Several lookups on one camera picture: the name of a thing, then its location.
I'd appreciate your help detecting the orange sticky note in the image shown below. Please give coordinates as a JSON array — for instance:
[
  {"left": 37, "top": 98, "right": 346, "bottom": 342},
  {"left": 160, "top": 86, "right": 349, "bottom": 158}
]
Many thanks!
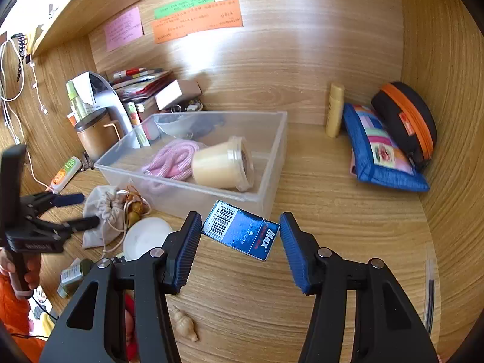
[{"left": 151, "top": 0, "right": 244, "bottom": 44}]

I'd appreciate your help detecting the green spray bottle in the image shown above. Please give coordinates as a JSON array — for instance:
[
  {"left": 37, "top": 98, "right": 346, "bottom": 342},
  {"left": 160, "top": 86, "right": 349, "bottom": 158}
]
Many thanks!
[{"left": 66, "top": 81, "right": 96, "bottom": 122}]

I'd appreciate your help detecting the wooden bead charm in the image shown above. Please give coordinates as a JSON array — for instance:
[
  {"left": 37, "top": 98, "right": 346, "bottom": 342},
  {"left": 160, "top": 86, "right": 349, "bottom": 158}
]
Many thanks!
[{"left": 122, "top": 191, "right": 152, "bottom": 228}]

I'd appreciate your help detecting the pink braided rope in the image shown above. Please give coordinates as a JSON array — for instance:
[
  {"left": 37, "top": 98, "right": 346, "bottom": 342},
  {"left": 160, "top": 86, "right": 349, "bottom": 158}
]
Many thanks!
[{"left": 142, "top": 139, "right": 207, "bottom": 183}]

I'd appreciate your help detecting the stack of magazines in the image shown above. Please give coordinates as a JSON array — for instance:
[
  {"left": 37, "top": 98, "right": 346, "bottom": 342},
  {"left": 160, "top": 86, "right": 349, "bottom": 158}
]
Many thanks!
[{"left": 109, "top": 67, "right": 175, "bottom": 103}]

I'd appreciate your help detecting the white drawstring pouch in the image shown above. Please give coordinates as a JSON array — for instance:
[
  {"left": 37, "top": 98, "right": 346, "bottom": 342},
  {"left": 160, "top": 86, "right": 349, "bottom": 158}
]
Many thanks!
[{"left": 82, "top": 185, "right": 126, "bottom": 249}]

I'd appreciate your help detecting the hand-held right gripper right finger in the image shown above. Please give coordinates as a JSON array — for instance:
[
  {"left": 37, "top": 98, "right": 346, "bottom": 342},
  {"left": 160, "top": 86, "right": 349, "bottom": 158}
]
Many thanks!
[{"left": 279, "top": 212, "right": 441, "bottom": 363}]

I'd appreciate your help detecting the beige seashell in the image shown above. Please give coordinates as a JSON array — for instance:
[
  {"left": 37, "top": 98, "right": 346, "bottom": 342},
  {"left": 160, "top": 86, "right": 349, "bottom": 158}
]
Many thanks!
[{"left": 173, "top": 306, "right": 198, "bottom": 342}]

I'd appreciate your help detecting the brown lidded cup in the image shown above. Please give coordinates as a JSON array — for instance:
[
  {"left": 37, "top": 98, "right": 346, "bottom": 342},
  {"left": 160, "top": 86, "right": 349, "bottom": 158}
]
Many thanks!
[{"left": 74, "top": 107, "right": 122, "bottom": 163}]

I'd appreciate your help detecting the blue patchwork pouch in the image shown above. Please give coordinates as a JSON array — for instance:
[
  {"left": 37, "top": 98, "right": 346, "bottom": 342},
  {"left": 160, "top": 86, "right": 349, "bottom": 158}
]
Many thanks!
[{"left": 342, "top": 103, "right": 431, "bottom": 193}]

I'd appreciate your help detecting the person's left forearm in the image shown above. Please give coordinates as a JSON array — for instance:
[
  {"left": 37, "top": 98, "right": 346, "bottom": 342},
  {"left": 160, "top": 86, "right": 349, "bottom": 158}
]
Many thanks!
[{"left": 0, "top": 272, "right": 43, "bottom": 363}]

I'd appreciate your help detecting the small cardboard box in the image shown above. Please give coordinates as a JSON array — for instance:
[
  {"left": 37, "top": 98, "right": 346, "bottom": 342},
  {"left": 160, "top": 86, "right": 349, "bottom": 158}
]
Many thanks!
[{"left": 155, "top": 79, "right": 203, "bottom": 111}]

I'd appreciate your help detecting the green glass bottle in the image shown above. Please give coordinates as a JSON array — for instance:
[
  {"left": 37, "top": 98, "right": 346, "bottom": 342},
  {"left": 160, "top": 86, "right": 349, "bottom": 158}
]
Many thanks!
[{"left": 57, "top": 259, "right": 93, "bottom": 299}]

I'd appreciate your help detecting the white cable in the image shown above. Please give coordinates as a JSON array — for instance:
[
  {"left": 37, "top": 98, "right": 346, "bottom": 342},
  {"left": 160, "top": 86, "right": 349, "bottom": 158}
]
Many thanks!
[{"left": 0, "top": 38, "right": 51, "bottom": 194}]

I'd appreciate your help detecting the clear plastic storage box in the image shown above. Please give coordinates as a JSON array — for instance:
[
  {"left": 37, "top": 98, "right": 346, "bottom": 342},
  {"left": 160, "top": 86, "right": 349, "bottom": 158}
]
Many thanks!
[{"left": 94, "top": 111, "right": 288, "bottom": 221}]

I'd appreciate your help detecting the white round case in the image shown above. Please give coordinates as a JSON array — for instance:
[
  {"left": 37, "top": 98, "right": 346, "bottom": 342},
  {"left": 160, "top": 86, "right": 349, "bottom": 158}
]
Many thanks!
[{"left": 123, "top": 217, "right": 175, "bottom": 262}]

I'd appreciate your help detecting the black beaded string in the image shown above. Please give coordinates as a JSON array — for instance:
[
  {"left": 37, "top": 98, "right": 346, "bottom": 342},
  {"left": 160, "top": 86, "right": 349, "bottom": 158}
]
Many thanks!
[{"left": 11, "top": 33, "right": 30, "bottom": 84}]

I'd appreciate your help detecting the wooden desktop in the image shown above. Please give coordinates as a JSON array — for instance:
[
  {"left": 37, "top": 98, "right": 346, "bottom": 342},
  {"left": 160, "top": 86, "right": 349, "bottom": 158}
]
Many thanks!
[{"left": 18, "top": 120, "right": 444, "bottom": 363}]

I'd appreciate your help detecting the black orange zip case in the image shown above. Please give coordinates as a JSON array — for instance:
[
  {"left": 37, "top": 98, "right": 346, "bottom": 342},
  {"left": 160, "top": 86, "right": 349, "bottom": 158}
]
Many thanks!
[{"left": 370, "top": 82, "right": 438, "bottom": 171}]

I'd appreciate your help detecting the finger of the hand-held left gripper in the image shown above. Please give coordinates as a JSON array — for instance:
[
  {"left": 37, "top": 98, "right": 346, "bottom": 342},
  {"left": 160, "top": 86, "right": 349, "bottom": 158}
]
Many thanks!
[
  {"left": 23, "top": 193, "right": 85, "bottom": 216},
  {"left": 36, "top": 215, "right": 100, "bottom": 237}
]

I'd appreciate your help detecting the pink sticky note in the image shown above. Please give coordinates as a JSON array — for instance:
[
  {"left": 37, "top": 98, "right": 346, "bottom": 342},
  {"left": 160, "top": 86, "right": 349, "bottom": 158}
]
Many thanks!
[{"left": 104, "top": 6, "right": 145, "bottom": 53}]

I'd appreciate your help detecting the clear pen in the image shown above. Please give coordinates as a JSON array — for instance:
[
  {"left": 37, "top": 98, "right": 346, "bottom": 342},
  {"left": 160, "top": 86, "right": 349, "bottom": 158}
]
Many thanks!
[{"left": 423, "top": 249, "right": 436, "bottom": 334}]

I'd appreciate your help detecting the yellow printed cloth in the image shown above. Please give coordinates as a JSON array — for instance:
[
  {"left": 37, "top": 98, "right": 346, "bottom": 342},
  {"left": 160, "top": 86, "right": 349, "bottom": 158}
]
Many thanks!
[{"left": 29, "top": 286, "right": 58, "bottom": 338}]

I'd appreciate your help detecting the green sticky note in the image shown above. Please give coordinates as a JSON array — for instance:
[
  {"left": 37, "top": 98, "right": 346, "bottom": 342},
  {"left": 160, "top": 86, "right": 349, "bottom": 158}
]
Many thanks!
[{"left": 153, "top": 0, "right": 215, "bottom": 20}]

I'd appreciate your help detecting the cream plastic cup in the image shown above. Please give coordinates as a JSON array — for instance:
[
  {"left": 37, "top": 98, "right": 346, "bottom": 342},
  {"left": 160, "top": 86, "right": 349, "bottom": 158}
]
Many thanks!
[{"left": 191, "top": 136, "right": 255, "bottom": 192}]

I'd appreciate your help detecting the blue staple box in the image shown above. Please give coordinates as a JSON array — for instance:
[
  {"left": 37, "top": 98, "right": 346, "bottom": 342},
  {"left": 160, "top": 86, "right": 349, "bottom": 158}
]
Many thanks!
[{"left": 202, "top": 200, "right": 281, "bottom": 262}]

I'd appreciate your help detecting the yellow tube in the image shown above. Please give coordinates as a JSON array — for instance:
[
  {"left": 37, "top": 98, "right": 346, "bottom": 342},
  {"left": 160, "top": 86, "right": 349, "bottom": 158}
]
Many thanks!
[{"left": 326, "top": 83, "right": 346, "bottom": 138}]

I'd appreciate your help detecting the person's left hand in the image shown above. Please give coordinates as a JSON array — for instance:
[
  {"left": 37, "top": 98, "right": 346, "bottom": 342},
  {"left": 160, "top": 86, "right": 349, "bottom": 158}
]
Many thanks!
[{"left": 0, "top": 250, "right": 41, "bottom": 293}]

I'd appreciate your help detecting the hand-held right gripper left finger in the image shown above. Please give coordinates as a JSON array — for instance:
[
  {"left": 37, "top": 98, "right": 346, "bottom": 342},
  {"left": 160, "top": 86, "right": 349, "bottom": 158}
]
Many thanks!
[{"left": 40, "top": 211, "right": 203, "bottom": 363}]

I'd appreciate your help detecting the orange green tube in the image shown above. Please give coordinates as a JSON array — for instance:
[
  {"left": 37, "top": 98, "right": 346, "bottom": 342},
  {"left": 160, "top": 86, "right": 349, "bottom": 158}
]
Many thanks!
[{"left": 46, "top": 156, "right": 83, "bottom": 193}]

